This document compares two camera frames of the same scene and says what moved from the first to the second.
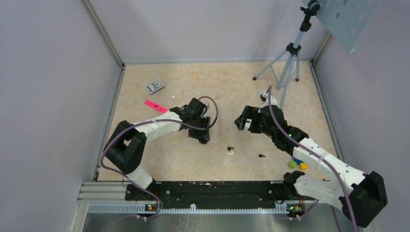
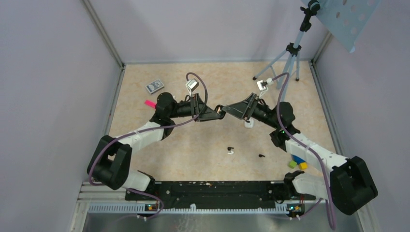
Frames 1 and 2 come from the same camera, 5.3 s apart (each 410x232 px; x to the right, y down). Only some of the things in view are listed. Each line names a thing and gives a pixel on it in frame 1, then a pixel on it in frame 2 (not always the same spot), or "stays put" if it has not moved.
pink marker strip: (157, 107) stays put
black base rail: (211, 193) stays put
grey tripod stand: (281, 65) stays put
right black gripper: (250, 112) to (241, 110)
